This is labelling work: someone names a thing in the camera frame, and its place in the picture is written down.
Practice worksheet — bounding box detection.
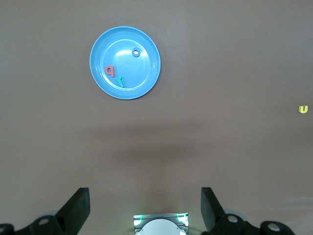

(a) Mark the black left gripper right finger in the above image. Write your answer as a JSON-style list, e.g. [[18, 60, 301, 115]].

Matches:
[[200, 187, 297, 235]]

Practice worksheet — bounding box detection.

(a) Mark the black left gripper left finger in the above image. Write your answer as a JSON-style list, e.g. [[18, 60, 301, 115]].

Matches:
[[0, 187, 91, 235]]

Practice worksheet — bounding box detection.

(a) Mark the blue plate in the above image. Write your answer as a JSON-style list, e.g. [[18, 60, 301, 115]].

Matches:
[[89, 26, 161, 100]]

